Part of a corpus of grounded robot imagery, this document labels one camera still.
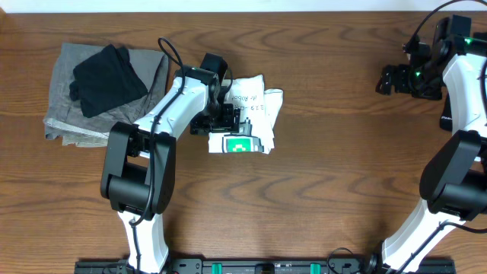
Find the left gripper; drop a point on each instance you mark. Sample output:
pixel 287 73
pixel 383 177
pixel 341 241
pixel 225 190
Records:
pixel 230 125

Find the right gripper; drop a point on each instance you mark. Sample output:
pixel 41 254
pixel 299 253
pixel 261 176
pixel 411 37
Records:
pixel 402 72

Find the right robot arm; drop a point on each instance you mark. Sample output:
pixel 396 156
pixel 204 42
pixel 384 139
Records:
pixel 451 192

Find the folded grey trousers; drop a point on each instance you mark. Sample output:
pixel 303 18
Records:
pixel 64 117

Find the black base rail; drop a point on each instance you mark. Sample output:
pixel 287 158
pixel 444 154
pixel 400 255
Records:
pixel 198 266

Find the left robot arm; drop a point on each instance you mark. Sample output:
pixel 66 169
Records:
pixel 139 168

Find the white t-shirt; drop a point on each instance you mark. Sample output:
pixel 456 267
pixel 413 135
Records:
pixel 259 108

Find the black garment at right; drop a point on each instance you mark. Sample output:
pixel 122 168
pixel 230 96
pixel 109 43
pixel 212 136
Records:
pixel 447 114

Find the folded black cloth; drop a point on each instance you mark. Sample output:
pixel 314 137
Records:
pixel 105 81

